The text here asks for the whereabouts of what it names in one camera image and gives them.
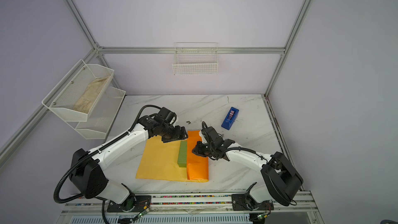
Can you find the blue tape dispenser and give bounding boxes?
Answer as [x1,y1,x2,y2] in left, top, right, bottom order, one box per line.
[221,107,239,130]

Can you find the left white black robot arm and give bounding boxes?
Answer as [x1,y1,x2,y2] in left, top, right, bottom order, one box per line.
[69,105,188,205]

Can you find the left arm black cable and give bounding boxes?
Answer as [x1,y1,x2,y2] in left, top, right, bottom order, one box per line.
[53,104,162,204]

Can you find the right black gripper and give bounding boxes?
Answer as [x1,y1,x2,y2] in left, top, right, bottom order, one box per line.
[188,142,215,157]

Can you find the lower white mesh shelf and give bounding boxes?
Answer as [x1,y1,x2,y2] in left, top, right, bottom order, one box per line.
[75,86,125,140]

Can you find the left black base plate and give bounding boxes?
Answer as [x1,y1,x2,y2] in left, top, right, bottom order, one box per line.
[107,195,152,213]

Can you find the aluminium frame rail front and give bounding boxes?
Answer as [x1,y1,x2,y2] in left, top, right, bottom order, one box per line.
[60,190,319,216]

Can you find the white wire wall basket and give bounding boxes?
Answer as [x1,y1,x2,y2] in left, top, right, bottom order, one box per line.
[172,42,219,75]

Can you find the green gift box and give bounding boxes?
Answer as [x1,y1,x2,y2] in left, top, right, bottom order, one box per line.
[177,141,188,168]

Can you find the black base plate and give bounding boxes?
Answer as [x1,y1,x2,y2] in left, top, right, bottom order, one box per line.
[231,194,274,211]
[107,195,152,213]

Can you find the beige cloth in shelf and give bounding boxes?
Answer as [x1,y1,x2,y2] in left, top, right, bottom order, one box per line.
[73,76,109,114]

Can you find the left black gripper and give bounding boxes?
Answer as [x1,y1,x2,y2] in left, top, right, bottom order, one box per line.
[160,125,188,144]

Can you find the yellow orange wrapping paper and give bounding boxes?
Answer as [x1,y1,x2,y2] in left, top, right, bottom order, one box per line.
[136,131,209,183]

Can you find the upper white mesh shelf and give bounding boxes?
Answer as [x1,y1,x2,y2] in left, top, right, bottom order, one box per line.
[41,60,114,122]

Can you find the white mesh shelf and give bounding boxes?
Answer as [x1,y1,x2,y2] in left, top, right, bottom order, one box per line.
[41,60,114,122]
[75,86,125,140]

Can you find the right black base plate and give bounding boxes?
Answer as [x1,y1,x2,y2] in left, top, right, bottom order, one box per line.
[231,194,274,211]

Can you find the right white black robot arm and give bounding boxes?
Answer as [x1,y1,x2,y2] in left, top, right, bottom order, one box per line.
[192,122,303,209]

